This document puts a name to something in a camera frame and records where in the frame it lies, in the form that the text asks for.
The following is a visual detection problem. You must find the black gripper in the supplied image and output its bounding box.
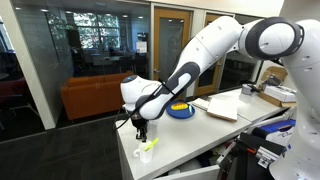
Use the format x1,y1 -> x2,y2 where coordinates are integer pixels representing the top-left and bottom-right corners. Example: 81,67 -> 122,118
129,114 -> 149,143

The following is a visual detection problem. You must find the white mug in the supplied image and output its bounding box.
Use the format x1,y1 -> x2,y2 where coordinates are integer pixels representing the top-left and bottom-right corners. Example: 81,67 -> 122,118
132,139 -> 155,164

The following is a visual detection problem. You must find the yellow-green marker in mug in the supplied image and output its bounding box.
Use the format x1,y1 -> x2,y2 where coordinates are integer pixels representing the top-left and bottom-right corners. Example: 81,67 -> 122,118
143,137 -> 160,153

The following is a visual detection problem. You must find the blue plate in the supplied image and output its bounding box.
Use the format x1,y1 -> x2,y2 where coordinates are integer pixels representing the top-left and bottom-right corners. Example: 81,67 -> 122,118
165,100 -> 196,120

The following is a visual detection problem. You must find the orange sofa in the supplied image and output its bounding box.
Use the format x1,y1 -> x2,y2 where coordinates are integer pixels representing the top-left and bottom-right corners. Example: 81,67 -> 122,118
60,72 -> 134,121

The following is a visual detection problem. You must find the white open drawer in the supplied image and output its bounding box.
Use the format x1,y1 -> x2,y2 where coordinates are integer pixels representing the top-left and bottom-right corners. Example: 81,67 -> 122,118
154,164 -> 221,180

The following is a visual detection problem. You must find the printed paper sheet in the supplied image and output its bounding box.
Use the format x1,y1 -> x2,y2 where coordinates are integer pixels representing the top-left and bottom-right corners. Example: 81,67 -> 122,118
191,97 -> 211,111

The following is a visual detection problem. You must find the white notebook with brown edge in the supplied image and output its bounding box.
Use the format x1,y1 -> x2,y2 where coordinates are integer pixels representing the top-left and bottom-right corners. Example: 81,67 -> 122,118
206,96 -> 239,122

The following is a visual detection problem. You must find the wooden glass door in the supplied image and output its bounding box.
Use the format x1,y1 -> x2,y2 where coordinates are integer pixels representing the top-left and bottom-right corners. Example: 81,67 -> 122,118
194,12 -> 232,97
152,7 -> 195,84

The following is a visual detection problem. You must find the small grey metal container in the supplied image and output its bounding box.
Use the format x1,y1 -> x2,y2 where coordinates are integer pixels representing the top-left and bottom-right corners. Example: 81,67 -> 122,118
241,83 -> 263,96

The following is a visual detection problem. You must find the blue white bag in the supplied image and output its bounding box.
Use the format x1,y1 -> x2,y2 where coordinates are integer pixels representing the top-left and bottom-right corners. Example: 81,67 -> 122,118
251,118 -> 297,148

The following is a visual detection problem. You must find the white flat carton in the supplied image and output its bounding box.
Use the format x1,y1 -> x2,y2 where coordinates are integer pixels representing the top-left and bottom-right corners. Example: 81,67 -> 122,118
263,84 -> 298,103

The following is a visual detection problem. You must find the open cardboard box with items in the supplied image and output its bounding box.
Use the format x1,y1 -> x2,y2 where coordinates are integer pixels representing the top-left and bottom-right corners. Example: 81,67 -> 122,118
257,65 -> 298,108

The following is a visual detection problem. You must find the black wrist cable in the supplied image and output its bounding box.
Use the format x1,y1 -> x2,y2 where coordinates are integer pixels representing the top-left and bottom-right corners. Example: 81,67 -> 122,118
114,79 -> 176,132

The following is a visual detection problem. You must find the black clamp with orange handle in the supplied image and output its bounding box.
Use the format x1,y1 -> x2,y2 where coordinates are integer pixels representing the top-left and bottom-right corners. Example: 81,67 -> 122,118
216,131 -> 288,180

